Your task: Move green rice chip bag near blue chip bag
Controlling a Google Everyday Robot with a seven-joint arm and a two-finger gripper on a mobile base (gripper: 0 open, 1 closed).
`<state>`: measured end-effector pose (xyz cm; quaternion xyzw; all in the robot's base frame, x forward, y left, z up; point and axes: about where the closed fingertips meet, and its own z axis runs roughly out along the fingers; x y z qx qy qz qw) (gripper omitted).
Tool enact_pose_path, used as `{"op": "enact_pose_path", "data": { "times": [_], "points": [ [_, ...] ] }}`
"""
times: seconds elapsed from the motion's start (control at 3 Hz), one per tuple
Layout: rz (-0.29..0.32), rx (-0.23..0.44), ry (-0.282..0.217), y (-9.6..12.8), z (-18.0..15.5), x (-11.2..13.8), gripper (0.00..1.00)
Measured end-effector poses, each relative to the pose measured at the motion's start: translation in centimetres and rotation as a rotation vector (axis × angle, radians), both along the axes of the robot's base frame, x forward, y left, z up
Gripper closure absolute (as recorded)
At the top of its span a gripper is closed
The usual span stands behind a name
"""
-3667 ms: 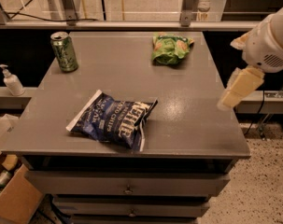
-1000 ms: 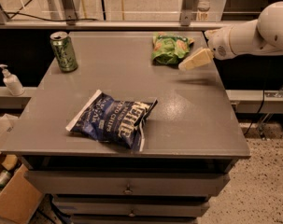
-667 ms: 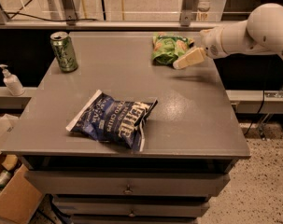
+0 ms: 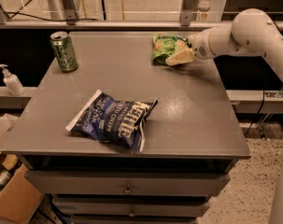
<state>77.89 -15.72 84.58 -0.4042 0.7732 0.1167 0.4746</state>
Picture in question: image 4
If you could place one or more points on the grey drawer cabinet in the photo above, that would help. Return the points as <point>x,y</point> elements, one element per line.
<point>192,136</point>

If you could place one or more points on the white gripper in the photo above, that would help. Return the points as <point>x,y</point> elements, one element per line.
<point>201,46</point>

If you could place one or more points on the metal railing frame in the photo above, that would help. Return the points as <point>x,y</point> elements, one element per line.
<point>194,15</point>

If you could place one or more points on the green soda can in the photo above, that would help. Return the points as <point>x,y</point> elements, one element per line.
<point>64,52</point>

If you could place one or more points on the green rice chip bag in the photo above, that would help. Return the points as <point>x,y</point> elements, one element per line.
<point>165,45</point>

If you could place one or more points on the blue kettle chip bag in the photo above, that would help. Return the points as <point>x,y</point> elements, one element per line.
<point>106,120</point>

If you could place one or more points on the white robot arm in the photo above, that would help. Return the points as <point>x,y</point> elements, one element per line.
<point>251,33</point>

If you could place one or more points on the cardboard box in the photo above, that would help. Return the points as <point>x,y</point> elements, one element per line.
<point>18,199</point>

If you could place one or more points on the top drawer knob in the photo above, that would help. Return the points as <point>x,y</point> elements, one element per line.
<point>128,191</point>

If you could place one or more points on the white pump bottle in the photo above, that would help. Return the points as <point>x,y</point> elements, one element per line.
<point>12,81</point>

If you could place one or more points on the drawer knob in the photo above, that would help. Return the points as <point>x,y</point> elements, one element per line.
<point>128,191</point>
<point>132,213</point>

